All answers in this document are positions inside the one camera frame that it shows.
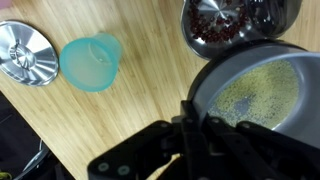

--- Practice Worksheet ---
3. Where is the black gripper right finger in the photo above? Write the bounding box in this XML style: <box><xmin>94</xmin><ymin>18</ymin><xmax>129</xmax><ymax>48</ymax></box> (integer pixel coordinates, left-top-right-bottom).
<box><xmin>203</xmin><ymin>117</ymin><xmax>320</xmax><ymax>180</ymax></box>

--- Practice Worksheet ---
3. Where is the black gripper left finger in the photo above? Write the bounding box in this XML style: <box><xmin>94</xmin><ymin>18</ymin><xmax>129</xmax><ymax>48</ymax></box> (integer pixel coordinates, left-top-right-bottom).
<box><xmin>87</xmin><ymin>101</ymin><xmax>207</xmax><ymax>180</ymax></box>

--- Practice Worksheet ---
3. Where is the silver pot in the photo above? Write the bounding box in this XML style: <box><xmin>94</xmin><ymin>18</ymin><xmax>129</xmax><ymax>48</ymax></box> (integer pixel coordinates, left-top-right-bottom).
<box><xmin>180</xmin><ymin>0</ymin><xmax>303</xmax><ymax>60</ymax></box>

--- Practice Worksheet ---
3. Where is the teal plastic cup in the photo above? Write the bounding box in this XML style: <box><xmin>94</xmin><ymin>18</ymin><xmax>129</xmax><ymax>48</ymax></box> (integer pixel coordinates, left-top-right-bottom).
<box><xmin>59</xmin><ymin>33</ymin><xmax>123</xmax><ymax>92</ymax></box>

